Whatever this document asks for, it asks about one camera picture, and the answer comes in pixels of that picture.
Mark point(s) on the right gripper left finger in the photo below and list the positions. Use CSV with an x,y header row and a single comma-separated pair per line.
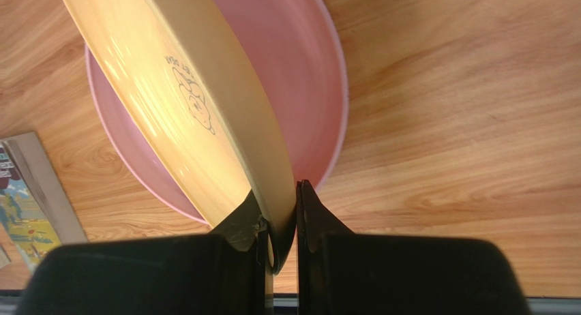
x,y
241,228

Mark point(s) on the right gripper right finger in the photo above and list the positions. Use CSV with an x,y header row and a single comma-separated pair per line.
x,y
314,219

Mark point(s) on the yellow beige plate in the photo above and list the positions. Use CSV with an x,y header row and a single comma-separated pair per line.
x,y
191,90

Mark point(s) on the pink plate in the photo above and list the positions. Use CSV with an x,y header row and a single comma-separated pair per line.
x,y
296,52

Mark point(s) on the Brideshead Revisited book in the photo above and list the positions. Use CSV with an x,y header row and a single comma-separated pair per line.
x,y
35,210

